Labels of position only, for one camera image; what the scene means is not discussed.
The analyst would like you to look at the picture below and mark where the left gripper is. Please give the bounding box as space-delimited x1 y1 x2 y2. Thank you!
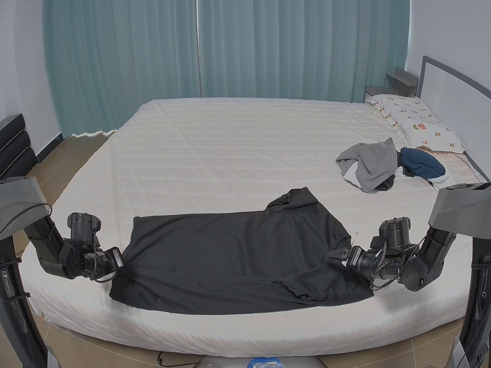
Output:
98 247 125 280

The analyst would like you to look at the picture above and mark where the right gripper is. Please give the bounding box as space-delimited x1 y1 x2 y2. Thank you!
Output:
326 246 380 280

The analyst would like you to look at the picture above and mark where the black T-shirt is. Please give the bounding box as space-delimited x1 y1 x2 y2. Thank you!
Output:
109 187 374 315

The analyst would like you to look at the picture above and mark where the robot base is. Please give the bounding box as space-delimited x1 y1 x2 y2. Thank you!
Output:
199 355 319 368

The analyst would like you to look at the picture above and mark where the pile of clothes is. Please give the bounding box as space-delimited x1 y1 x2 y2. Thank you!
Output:
336 137 456 194

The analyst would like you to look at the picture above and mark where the bed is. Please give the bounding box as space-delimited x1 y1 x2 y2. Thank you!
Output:
15 55 491 359

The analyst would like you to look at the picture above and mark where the black chest of drawers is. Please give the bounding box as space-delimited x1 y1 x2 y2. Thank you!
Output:
0 114 39 179

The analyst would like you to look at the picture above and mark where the white printed pillow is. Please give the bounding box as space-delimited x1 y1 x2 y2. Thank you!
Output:
365 94 466 153

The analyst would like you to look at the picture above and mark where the grey bedside table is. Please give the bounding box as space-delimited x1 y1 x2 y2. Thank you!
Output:
365 67 419 98

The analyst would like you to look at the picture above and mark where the blue-green curtain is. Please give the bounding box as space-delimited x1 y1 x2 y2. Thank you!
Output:
44 0 201 138
199 0 409 102

